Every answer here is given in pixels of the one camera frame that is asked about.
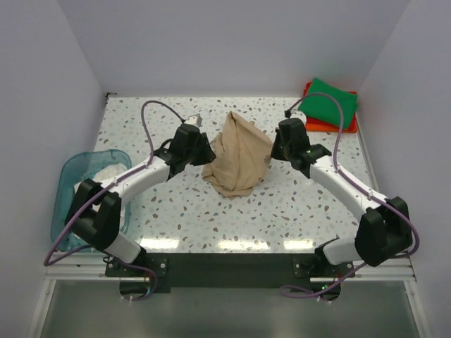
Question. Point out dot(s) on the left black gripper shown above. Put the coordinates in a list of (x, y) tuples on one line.
[(208, 155)]

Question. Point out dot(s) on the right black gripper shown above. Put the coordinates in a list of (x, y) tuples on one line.
[(274, 152)]

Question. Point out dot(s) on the beige t shirt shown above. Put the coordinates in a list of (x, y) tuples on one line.
[(243, 155)]

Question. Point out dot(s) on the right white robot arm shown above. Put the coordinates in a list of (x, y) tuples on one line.
[(383, 232)]

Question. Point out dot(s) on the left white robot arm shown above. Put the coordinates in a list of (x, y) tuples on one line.
[(95, 212)]

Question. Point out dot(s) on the folded orange t shirt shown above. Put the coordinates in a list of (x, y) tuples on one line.
[(319, 126)]

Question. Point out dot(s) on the folded green t shirt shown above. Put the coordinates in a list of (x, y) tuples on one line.
[(324, 109)]

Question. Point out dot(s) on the white cloth in basket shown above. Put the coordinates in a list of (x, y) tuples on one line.
[(109, 171)]

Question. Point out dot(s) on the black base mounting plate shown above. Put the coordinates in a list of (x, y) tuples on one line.
[(160, 273)]

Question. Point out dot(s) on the teal plastic basket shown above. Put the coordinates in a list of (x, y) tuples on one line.
[(72, 172)]

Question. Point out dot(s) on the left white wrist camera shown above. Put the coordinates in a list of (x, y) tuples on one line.
[(195, 120)]

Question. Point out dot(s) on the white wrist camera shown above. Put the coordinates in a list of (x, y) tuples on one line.
[(294, 113), (195, 120)]

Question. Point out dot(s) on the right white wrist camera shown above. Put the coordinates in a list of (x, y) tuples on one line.
[(294, 113)]

